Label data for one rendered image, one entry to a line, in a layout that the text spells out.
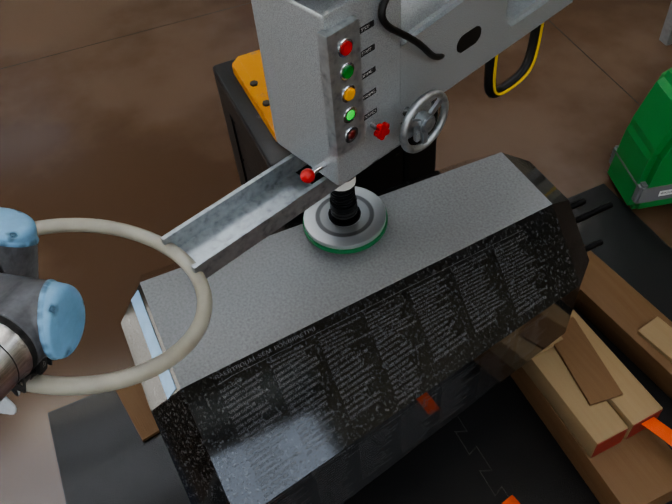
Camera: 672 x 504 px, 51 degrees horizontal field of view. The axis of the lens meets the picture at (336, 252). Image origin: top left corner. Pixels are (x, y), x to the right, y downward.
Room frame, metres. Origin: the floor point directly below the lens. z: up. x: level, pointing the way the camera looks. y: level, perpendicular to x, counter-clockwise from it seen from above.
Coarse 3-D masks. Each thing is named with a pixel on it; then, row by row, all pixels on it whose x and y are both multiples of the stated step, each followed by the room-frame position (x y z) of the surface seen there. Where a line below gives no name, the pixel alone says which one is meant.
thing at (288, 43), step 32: (256, 0) 1.23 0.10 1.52; (288, 0) 1.16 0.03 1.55; (320, 0) 1.13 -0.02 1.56; (352, 0) 1.13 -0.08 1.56; (288, 32) 1.16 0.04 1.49; (384, 32) 1.17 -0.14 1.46; (288, 64) 1.18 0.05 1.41; (384, 64) 1.17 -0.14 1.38; (288, 96) 1.19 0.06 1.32; (320, 96) 1.11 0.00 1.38; (384, 96) 1.17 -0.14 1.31; (288, 128) 1.20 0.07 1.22; (320, 128) 1.12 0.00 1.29; (320, 160) 1.13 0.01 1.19; (352, 160) 1.11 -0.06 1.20
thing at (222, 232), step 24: (288, 168) 1.20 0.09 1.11; (240, 192) 1.11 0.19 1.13; (264, 192) 1.15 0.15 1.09; (288, 192) 1.14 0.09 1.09; (312, 192) 1.10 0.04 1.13; (216, 216) 1.07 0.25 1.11; (240, 216) 1.08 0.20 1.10; (264, 216) 1.03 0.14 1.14; (288, 216) 1.05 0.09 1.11; (168, 240) 0.99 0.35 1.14; (192, 240) 1.02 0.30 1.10; (216, 240) 1.01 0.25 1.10; (240, 240) 0.97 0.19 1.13; (216, 264) 0.93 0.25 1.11
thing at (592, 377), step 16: (560, 336) 1.19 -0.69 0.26; (576, 336) 1.18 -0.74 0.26; (560, 352) 1.13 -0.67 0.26; (576, 352) 1.12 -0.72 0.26; (592, 352) 1.12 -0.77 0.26; (576, 368) 1.07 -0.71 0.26; (592, 368) 1.06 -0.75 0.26; (592, 384) 1.01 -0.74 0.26; (608, 384) 1.00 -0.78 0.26; (592, 400) 0.95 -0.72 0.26
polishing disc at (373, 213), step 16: (368, 192) 1.30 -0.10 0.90; (320, 208) 1.26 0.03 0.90; (368, 208) 1.24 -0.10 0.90; (384, 208) 1.24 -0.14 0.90; (304, 224) 1.21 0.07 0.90; (320, 224) 1.21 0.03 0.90; (368, 224) 1.19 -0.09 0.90; (384, 224) 1.19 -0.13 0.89; (320, 240) 1.15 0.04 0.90; (336, 240) 1.15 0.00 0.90; (352, 240) 1.14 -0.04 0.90; (368, 240) 1.14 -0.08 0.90
